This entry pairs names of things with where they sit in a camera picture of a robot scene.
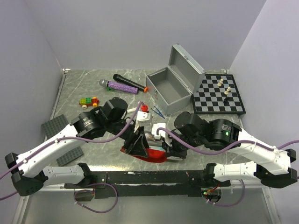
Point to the grey metal storage box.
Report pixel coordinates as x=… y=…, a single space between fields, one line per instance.
x=173 y=86

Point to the chess board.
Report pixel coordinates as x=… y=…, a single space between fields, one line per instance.
x=209 y=97

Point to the light blue gauze packet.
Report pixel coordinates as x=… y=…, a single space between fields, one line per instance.
x=156 y=148

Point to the grey brick baseplate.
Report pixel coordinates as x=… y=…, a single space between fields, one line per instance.
x=53 y=127

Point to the toy brick car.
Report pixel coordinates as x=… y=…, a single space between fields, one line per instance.
x=86 y=102

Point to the aluminium frame rail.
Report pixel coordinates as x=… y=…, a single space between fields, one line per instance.
x=56 y=187

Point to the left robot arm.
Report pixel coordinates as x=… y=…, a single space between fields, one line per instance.
x=31 y=171

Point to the white rolled bandage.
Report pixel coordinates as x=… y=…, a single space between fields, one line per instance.
x=131 y=110

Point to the green toy brick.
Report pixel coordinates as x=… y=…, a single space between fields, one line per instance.
x=109 y=88

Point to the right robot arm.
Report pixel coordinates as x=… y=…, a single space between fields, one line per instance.
x=270 y=165

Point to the purple glitter microphone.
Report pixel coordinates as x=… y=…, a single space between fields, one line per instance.
x=118 y=86

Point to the red first aid pouch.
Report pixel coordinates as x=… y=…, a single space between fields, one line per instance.
x=154 y=156

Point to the blue plastic tweezers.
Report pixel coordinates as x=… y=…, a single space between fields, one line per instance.
x=158 y=112

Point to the black chess piece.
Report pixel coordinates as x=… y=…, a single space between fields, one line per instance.
x=226 y=99

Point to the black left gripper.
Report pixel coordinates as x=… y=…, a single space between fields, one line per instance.
x=139 y=147

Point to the black mounting base rail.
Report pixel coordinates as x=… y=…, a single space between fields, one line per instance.
x=157 y=183

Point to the black microphone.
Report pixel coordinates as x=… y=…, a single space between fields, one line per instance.
x=123 y=80

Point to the cotton swabs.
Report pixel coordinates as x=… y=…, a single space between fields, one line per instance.
x=150 y=137

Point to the cream chess pawn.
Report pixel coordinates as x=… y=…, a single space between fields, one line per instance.
x=227 y=91

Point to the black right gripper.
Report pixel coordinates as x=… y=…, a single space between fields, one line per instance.
x=172 y=150

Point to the cream chess piece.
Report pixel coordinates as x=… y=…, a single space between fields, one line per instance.
x=220 y=83

